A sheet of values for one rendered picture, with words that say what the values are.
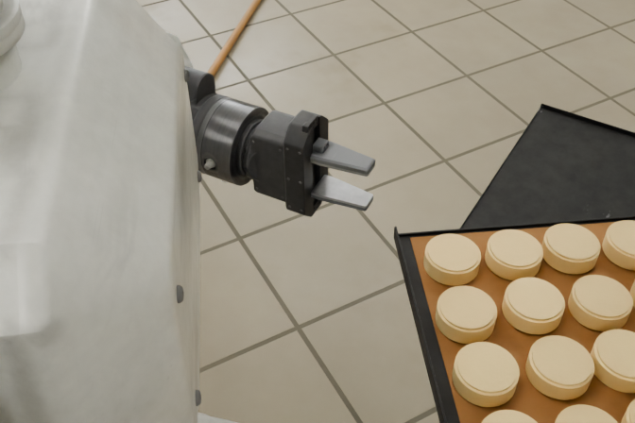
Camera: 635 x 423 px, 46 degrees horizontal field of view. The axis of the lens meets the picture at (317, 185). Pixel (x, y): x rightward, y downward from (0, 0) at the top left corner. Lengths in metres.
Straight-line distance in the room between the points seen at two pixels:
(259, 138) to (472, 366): 0.31
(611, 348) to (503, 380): 0.10
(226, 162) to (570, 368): 0.38
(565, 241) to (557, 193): 1.25
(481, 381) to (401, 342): 1.01
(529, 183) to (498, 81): 0.49
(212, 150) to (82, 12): 0.41
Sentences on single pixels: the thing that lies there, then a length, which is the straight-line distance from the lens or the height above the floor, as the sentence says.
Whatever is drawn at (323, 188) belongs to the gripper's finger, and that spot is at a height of 0.76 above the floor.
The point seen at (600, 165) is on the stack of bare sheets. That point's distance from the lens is 2.09.
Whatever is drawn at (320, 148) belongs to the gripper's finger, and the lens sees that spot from 0.75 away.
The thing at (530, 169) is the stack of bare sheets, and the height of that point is 0.02.
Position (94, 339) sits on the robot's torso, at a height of 1.06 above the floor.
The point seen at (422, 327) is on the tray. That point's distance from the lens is 0.65.
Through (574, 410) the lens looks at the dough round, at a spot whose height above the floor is 0.79.
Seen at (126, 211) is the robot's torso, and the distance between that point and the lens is 0.30.
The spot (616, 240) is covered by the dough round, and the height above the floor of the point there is 0.79.
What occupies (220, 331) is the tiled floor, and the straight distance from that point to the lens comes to 1.62.
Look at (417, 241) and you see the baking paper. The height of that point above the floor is 0.77.
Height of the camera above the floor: 1.28
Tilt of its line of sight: 42 degrees down
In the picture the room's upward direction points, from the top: straight up
